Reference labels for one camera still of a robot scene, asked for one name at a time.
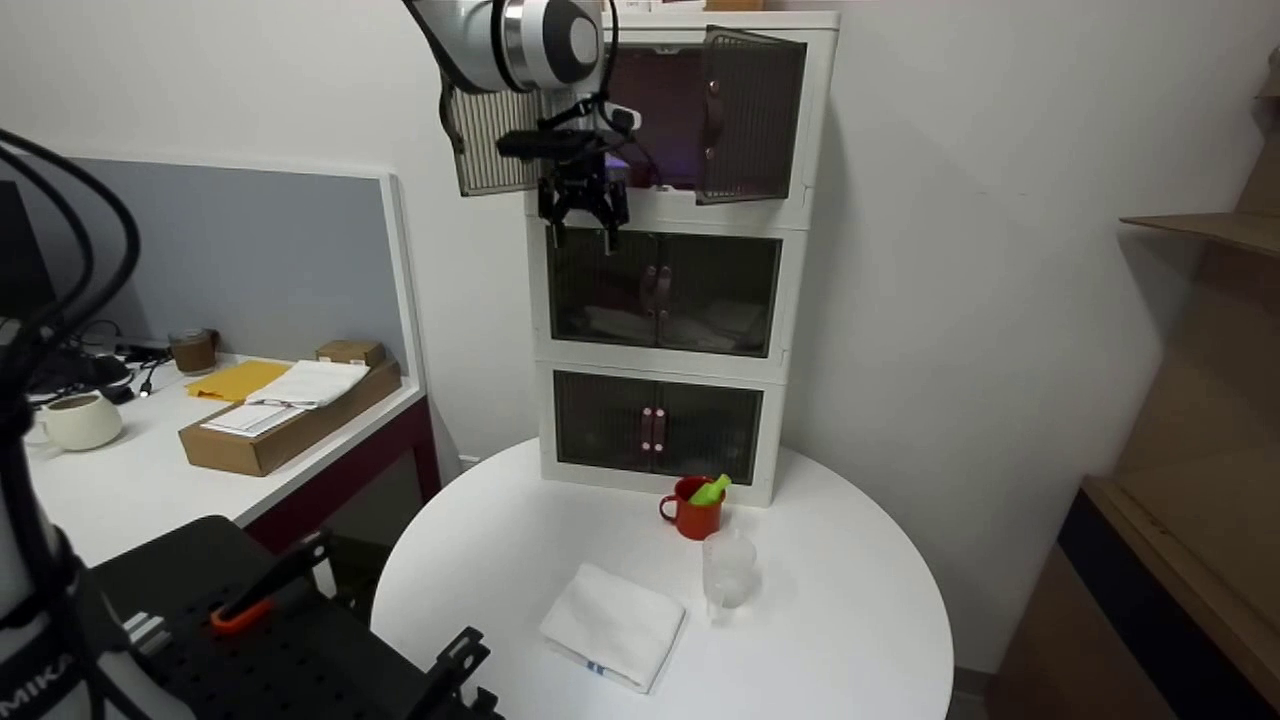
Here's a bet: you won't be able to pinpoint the large cardboard box with flap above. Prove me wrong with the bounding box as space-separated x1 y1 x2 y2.
1103 51 1280 565

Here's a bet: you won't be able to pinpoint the black and red clamp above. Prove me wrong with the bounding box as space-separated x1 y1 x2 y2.
88 514 511 720

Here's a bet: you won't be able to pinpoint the small brown object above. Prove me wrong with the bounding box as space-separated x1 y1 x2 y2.
167 326 224 375

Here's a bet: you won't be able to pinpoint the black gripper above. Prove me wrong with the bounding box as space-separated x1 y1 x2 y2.
498 91 648 255

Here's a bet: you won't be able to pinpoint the clear plastic cup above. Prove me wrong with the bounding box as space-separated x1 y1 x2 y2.
702 515 770 620

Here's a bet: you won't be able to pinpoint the open flat cardboard box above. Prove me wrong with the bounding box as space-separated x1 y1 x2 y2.
178 348 403 479

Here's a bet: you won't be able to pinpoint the small green plastic item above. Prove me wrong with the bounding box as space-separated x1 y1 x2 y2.
686 467 737 514

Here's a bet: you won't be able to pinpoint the white three-tier storage cabinet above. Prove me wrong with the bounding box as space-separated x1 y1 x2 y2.
518 9 840 514

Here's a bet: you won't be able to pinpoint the yellow envelope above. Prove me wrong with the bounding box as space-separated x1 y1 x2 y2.
184 356 297 410

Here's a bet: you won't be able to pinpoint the black clamp with orange handle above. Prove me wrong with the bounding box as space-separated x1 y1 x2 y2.
410 626 508 720
209 529 343 646

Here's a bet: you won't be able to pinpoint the white paper sheets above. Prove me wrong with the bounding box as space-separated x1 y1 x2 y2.
198 356 378 441

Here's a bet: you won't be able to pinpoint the red mug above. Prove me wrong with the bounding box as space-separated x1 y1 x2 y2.
656 473 729 544

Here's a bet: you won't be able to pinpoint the smoked translucent cabinet door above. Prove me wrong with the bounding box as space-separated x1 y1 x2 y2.
692 26 814 210
544 222 660 352
547 366 656 479
648 228 784 362
645 371 766 487
441 80 547 203

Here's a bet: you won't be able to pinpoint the white desk with maroon side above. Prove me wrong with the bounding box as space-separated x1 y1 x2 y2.
0 356 448 577

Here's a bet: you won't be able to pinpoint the thick black cable bundle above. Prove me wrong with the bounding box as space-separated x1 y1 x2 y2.
0 126 143 405

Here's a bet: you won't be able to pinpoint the cardboard box with black band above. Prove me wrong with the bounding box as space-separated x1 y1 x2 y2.
988 473 1280 720

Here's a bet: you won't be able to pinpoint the black desk cables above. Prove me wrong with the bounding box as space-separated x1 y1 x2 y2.
71 322 180 410

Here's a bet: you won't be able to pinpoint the grey divider panel white frame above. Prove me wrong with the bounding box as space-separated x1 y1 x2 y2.
0 127 431 399

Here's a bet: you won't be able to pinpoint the white folded cloth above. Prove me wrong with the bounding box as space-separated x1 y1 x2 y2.
539 565 692 695

